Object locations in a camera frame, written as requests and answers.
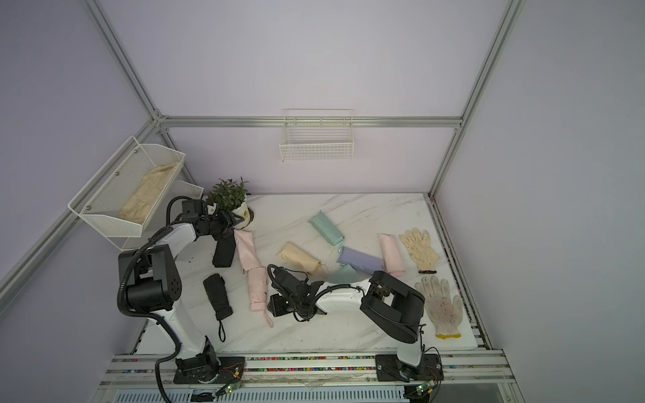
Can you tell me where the pink umbrella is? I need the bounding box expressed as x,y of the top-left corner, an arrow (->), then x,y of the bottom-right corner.
247,267 -> 274,327
379,233 -> 406,278

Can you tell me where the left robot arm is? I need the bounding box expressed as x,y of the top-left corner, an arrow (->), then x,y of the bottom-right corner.
117,196 -> 244,377

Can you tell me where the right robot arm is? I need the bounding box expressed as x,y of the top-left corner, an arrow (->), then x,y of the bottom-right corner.
266,265 -> 425,374

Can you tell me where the white speckled work glove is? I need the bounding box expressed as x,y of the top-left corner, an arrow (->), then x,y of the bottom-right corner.
415,275 -> 464,340

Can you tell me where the green umbrella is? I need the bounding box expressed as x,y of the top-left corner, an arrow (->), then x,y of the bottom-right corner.
327,265 -> 360,285
307,211 -> 345,248

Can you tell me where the aluminium rail frame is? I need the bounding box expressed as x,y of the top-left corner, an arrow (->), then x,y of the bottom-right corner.
90,347 -> 525,403

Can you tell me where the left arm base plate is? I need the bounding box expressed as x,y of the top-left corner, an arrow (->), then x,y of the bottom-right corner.
173,356 -> 246,385

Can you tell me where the yellow umbrella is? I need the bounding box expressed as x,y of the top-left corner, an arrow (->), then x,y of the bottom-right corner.
277,242 -> 322,275

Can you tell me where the cream work glove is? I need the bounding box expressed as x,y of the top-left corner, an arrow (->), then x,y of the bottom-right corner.
399,228 -> 439,275

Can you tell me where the black umbrella sleeve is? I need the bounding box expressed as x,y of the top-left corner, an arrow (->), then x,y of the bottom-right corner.
212,233 -> 236,268

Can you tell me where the green umbrella near front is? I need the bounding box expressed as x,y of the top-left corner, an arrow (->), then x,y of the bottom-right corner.
327,265 -> 360,285

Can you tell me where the green umbrella at back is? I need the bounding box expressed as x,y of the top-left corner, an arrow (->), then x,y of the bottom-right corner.
307,211 -> 345,248

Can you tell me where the pink umbrella sleeve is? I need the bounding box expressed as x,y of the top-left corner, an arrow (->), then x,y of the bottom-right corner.
234,229 -> 262,272

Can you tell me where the purple umbrella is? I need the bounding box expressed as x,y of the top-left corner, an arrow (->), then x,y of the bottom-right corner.
337,246 -> 385,275

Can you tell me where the white wire wall basket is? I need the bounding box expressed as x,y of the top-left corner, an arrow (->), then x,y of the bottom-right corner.
279,108 -> 354,163

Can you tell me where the white tiered mesh shelf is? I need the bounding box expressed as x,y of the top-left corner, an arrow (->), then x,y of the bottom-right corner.
68,137 -> 203,251

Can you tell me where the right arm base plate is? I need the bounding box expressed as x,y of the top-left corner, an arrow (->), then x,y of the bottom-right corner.
375,354 -> 444,383

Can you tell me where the cream glove in shelf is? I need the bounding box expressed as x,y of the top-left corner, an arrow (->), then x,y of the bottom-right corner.
118,163 -> 178,224

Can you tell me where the potted green plant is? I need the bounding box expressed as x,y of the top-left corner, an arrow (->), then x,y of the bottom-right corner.
206,177 -> 252,229

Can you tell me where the black umbrella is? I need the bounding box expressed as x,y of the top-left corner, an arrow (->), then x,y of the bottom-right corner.
203,274 -> 233,343

